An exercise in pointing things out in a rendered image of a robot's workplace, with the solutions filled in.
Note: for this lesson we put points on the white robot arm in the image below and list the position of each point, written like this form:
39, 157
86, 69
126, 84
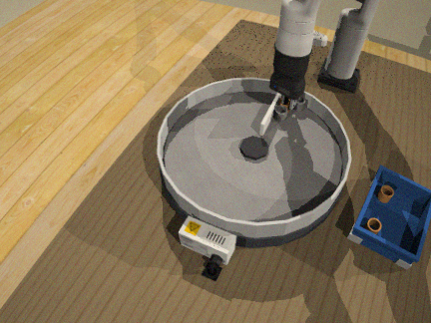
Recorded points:
298, 17

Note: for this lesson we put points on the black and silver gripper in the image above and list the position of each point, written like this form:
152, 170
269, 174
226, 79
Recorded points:
291, 58

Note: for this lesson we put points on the blue crate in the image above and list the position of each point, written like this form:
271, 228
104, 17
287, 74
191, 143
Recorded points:
404, 218

